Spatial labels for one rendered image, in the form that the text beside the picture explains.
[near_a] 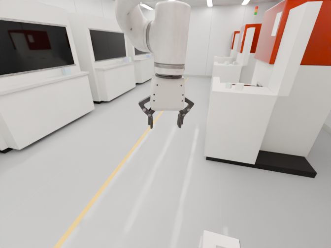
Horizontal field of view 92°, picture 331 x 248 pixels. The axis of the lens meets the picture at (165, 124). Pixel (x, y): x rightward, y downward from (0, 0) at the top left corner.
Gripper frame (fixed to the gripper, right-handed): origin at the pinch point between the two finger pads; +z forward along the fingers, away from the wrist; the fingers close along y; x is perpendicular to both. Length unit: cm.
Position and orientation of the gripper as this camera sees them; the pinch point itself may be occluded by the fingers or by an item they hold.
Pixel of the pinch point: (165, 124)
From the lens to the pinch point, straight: 51.3
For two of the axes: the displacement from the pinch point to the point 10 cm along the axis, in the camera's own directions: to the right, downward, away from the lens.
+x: 1.6, 4.5, -8.8
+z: -0.6, 9.0, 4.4
